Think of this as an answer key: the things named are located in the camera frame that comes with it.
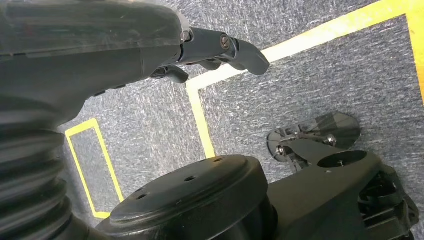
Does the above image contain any yellow floor tape rectangle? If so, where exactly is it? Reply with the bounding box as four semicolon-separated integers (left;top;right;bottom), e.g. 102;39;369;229
64;118;125;220

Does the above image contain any black round robot hip housing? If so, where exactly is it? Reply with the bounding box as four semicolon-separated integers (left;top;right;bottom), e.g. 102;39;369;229
95;154;278;240

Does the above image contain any black robot foot plate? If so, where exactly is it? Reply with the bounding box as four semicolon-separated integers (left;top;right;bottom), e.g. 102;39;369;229
266;111;362;174

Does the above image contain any black robot leg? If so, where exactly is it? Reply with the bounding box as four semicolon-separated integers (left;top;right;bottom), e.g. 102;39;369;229
267;139;420;240

